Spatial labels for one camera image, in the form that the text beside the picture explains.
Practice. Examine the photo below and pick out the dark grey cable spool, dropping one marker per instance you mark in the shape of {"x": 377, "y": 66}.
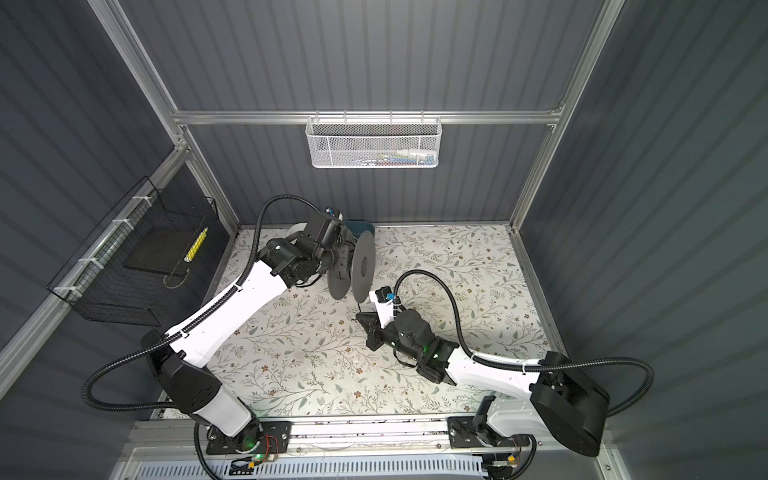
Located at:
{"x": 353, "y": 269}

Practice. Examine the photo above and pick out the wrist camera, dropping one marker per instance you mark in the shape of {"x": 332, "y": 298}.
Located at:
{"x": 335, "y": 213}
{"x": 384, "y": 302}

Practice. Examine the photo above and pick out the yellow marker pen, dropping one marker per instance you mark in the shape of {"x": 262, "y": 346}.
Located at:
{"x": 195, "y": 246}

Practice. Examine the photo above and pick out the white wire mesh basket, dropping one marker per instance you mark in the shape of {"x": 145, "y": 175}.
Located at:
{"x": 334, "y": 145}

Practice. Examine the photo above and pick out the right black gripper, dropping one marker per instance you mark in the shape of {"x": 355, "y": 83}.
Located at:
{"x": 369, "y": 320}

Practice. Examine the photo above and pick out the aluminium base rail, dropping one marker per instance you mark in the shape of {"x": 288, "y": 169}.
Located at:
{"x": 407, "y": 433}

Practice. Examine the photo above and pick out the items in white basket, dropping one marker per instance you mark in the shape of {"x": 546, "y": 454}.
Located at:
{"x": 398, "y": 158}

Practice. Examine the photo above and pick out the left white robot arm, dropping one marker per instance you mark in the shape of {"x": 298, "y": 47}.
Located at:
{"x": 178, "y": 358}

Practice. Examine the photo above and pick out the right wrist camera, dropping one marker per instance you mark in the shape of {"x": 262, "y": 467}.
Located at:
{"x": 384, "y": 302}

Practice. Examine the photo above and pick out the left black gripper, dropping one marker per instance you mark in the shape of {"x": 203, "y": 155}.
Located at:
{"x": 338, "y": 246}

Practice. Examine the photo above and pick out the white plastic tray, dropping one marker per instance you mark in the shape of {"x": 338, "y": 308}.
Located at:
{"x": 299, "y": 227}

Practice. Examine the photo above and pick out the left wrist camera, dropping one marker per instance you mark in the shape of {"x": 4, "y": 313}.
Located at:
{"x": 335, "y": 213}

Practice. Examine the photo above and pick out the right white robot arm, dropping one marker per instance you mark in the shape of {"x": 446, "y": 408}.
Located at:
{"x": 553, "y": 393}

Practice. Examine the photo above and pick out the black flat pad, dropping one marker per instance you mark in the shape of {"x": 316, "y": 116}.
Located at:
{"x": 161, "y": 251}

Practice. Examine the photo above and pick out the teal plastic tray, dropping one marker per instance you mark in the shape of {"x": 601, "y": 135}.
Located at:
{"x": 358, "y": 227}

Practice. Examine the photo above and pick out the black wire mesh basket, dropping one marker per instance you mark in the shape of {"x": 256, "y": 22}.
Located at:
{"x": 97, "y": 286}

